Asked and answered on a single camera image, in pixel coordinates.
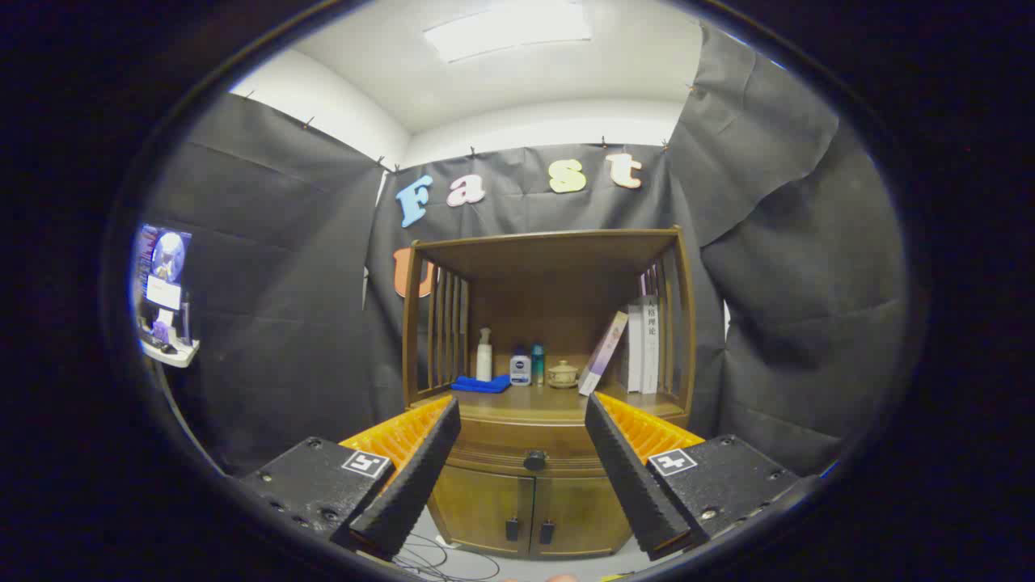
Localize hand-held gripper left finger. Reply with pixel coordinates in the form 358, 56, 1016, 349
239, 396, 463, 562

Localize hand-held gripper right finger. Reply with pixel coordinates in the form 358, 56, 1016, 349
584, 391, 803, 562

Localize wooden cabinet door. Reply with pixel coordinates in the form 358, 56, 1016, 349
426, 463, 536, 559
530, 475, 634, 559

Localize wooden countertop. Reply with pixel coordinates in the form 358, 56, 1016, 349
410, 382, 688, 425

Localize wooden cabinet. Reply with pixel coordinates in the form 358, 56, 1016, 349
402, 227, 698, 560

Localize blue folded cloth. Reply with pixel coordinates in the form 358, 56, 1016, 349
450, 374, 512, 394

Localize purple book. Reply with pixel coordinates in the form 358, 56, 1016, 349
577, 311, 630, 397

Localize thin white book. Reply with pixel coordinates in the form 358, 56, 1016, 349
627, 303, 645, 394

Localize thick white book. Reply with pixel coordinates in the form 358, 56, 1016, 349
641, 297, 661, 395

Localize white desk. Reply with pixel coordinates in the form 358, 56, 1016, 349
139, 335, 201, 369

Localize computer monitor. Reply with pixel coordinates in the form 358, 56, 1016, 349
133, 225, 193, 344

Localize black floor cables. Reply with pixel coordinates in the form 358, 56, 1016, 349
396, 532, 502, 582

